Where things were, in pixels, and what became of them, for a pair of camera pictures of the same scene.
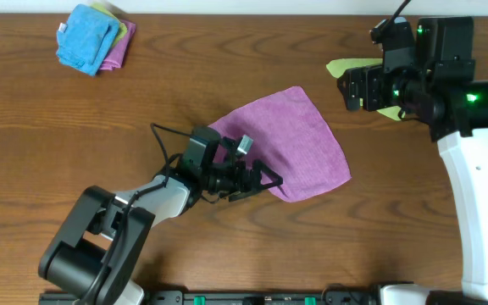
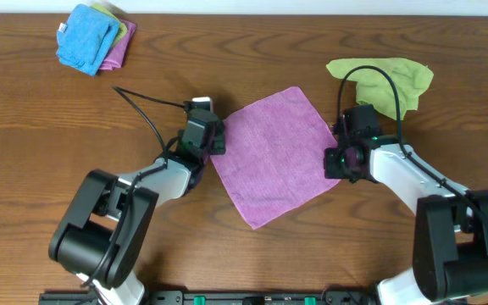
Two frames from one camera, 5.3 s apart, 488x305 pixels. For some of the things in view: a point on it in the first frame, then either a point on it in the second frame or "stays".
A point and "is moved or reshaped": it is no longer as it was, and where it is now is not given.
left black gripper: [241, 189] to [219, 134]
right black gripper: [372, 77] to [329, 171]
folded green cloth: [123, 29] stays
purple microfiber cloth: [286, 132] is moved or reshaped
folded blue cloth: [85, 39] stays
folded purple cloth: [116, 55] stays
